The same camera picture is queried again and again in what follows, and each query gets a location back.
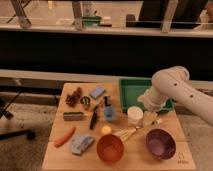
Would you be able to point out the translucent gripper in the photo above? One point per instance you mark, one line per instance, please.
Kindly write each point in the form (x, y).
(149, 118)

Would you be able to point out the black brush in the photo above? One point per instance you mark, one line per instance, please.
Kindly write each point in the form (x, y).
(94, 118)

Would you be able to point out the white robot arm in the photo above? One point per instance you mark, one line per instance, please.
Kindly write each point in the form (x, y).
(173, 83)

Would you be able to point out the purple bowl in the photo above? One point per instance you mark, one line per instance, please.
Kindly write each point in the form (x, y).
(160, 144)

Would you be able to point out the orange bowl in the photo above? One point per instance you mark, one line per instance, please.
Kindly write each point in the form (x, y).
(110, 148)

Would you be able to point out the white plastic cup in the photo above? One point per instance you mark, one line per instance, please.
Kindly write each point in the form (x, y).
(134, 115)

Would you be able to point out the metal whisk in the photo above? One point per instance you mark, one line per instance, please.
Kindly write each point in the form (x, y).
(125, 134)

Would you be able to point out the green plastic tray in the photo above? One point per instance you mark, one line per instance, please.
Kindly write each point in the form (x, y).
(130, 90)

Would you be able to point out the yellow ball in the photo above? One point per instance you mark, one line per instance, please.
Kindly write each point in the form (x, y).
(105, 130)

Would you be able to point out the blue sponge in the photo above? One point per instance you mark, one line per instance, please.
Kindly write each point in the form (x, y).
(97, 92)

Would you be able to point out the small metal cup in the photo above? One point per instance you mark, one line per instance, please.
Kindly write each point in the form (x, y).
(85, 101)

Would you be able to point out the crumpled blue cloth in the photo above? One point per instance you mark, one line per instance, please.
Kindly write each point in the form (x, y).
(80, 143)

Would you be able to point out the brown grape cluster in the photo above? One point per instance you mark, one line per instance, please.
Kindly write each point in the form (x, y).
(72, 99)

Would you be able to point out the orange carrot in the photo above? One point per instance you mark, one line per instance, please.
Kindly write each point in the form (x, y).
(60, 141)

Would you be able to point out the black chair base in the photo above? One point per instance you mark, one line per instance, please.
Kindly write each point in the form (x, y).
(11, 132)

